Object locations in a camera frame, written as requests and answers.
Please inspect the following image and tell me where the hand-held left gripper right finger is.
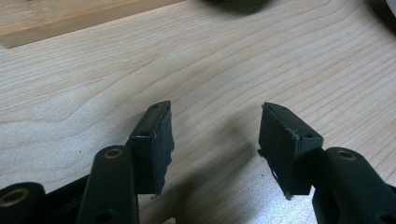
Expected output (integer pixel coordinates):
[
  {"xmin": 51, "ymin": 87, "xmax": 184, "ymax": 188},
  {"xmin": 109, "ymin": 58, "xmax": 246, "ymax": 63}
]
[{"xmin": 257, "ymin": 102, "xmax": 325, "ymax": 201}]

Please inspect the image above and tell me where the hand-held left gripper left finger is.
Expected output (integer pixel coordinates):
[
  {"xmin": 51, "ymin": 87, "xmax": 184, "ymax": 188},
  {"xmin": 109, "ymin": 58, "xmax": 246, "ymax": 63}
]
[{"xmin": 125, "ymin": 100, "xmax": 176, "ymax": 198}]

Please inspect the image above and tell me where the black leather shoe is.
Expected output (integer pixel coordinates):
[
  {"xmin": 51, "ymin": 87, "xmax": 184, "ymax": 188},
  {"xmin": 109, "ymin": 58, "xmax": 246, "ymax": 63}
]
[{"xmin": 202, "ymin": 0, "xmax": 273, "ymax": 15}]

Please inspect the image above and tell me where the wooden three-tier shoe rack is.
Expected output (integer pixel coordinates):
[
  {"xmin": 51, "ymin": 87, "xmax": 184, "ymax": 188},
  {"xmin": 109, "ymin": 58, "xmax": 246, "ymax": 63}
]
[{"xmin": 0, "ymin": 0, "xmax": 185, "ymax": 49}]

